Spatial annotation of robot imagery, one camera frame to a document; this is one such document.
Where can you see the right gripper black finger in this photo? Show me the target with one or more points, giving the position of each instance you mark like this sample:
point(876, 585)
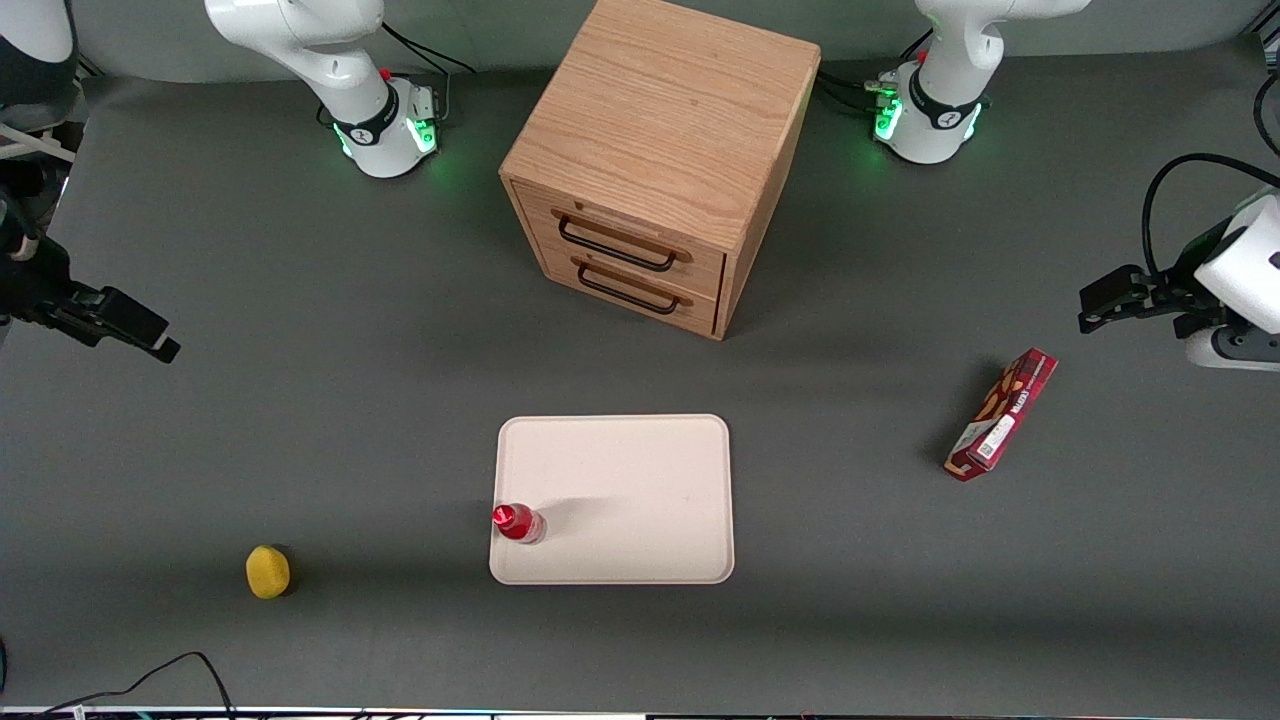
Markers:
point(130, 315)
point(166, 350)

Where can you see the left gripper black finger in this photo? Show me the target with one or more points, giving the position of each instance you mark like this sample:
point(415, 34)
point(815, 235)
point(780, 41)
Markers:
point(1160, 298)
point(1115, 295)

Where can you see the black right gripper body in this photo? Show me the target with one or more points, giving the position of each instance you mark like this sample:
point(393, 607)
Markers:
point(38, 288)

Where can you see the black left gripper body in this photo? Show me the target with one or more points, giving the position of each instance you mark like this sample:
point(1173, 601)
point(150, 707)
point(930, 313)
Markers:
point(1183, 287)

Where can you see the red coke bottle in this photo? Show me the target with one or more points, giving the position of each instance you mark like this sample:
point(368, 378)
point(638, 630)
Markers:
point(520, 524)

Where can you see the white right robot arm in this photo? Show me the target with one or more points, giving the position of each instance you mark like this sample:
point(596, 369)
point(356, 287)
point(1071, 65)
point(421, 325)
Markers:
point(340, 60)

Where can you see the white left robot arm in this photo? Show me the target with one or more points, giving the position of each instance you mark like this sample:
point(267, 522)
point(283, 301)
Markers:
point(950, 60)

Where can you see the cream plastic tray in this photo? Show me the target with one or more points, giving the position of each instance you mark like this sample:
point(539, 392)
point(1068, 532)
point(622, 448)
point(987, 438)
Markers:
point(630, 490)

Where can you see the red cookie box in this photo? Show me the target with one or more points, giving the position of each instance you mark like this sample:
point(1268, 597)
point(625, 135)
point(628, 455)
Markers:
point(1000, 415)

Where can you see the yellow lemon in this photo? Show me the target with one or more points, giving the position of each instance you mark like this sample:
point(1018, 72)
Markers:
point(267, 572)

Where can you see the wooden drawer front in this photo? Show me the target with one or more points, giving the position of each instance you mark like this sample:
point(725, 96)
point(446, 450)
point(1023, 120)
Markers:
point(630, 235)
point(640, 290)

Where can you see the wooden drawer cabinet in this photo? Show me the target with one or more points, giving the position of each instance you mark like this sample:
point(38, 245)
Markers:
point(660, 100)

